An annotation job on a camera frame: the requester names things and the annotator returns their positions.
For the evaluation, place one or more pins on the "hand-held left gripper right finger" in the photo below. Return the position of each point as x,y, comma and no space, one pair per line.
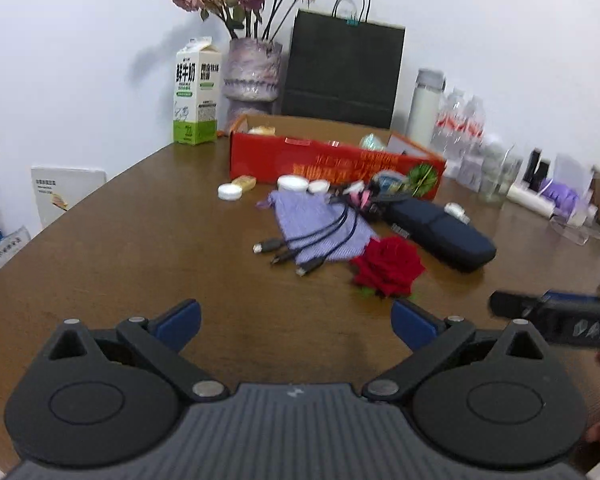
412,322

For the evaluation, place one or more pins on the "purple and white vase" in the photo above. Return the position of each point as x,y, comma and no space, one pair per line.
252,80

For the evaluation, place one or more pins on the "navy zip case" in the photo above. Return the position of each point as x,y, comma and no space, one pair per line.
440,235

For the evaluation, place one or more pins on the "clear water bottle red label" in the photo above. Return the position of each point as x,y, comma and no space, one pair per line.
450,125
474,130

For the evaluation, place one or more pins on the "small gold bar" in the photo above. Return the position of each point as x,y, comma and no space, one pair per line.
243,183

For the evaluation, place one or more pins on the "purple fabric pouch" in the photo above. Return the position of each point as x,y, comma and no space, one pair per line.
300,220

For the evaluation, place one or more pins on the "yellow snack packet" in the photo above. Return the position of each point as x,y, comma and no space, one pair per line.
262,130

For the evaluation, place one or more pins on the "black paper bag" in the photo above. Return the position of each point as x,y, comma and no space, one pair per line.
342,70

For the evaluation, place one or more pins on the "pink and black small item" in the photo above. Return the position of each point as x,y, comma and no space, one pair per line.
357,195

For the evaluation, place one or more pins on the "brown wooden desk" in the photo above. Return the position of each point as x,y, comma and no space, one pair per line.
130,260

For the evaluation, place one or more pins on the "white paper roll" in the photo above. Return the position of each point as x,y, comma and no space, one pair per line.
530,201

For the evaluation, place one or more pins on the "blue and white packets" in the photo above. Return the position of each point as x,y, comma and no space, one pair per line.
0,252

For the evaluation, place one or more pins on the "white bottle with grey cap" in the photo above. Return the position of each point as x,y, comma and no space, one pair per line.
424,110

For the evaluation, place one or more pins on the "red cardboard box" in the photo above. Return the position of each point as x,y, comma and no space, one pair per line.
330,165

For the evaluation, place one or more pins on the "white and green milk carton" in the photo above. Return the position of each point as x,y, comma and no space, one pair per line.
195,95

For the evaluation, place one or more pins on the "red artificial rose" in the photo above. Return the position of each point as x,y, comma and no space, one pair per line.
387,265

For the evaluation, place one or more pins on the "clear glass jar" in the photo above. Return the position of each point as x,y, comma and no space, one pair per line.
500,175

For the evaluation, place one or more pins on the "small black containers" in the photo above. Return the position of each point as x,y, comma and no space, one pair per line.
535,170

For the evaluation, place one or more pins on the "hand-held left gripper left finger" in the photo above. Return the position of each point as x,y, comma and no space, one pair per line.
180,320

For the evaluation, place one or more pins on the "small white object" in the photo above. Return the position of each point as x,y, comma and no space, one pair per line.
456,211

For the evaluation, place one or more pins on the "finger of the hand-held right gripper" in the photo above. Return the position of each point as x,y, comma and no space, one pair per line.
512,305

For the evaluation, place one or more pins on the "clear plastic wrapper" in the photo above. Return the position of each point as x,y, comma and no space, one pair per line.
372,142

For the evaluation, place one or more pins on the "purple item in clear holder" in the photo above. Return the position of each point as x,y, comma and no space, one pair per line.
580,225

